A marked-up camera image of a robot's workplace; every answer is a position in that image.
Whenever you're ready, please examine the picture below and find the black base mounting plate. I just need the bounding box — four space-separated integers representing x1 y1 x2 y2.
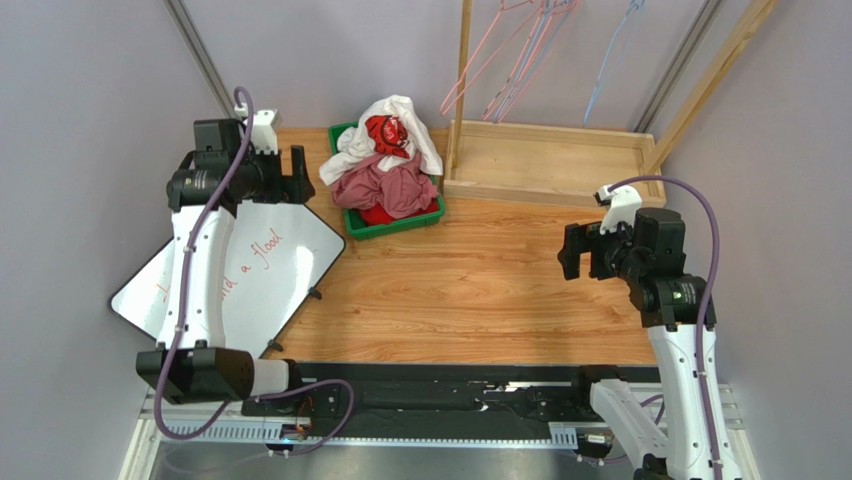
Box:
241 362 660 420

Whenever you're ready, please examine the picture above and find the white t-shirt red print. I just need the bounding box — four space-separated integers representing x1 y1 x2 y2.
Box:
319 95 444 185

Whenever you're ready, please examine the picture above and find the right blue wire hanger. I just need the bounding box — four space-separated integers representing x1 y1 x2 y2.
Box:
582 0 646 127

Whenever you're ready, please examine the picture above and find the wooden rack post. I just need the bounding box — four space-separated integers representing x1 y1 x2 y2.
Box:
444 0 474 180
640 0 778 174

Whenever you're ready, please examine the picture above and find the purple cable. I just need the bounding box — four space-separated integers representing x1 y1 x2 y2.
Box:
152 86 356 457
577 174 725 480

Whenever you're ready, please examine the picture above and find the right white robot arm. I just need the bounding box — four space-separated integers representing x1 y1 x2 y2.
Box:
558 208 743 479

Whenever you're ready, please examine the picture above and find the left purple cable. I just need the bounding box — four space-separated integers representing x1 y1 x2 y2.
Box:
152 86 356 457

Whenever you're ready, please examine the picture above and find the light blue wire hanger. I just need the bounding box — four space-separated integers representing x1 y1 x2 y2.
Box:
483 1 572 124

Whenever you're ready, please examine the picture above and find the dusty pink t-shirt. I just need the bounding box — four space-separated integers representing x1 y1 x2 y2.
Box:
331 152 439 220

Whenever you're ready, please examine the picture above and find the aluminium corner profile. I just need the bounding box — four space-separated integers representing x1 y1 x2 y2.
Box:
633 0 726 133
163 0 236 118

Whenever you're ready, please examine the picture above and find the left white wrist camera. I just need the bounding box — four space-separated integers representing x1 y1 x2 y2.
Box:
250 109 281 155

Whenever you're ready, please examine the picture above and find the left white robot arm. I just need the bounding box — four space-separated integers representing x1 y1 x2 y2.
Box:
136 110 315 404

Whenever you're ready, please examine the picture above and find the right aluminium corner profile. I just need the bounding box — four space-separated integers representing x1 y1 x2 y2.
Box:
633 0 726 133

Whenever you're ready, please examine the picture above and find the green plastic bin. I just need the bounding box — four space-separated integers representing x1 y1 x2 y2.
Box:
328 122 446 241

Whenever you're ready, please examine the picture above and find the wooden rack right post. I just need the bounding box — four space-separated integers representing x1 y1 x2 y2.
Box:
640 0 778 174

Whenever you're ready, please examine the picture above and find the left aluminium corner profile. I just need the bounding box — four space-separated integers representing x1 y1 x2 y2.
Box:
163 0 236 118

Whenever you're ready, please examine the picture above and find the wooden rack base tray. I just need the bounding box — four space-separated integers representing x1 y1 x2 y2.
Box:
443 120 655 208

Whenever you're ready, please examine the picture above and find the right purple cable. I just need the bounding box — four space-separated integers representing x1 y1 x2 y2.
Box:
577 174 725 480

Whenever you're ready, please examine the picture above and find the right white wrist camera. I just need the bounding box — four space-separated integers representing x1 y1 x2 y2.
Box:
594 185 642 235

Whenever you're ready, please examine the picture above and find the aluminium frame rail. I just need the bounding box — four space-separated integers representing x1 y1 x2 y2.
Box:
118 384 761 480

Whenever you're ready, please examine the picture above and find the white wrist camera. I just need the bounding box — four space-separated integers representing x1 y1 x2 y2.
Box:
594 185 642 235
250 109 281 155

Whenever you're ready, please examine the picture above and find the wooden rack left post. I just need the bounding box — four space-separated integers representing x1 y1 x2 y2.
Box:
444 0 474 180

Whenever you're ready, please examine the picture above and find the white whiteboard black frame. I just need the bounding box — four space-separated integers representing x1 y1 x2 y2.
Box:
110 202 345 357

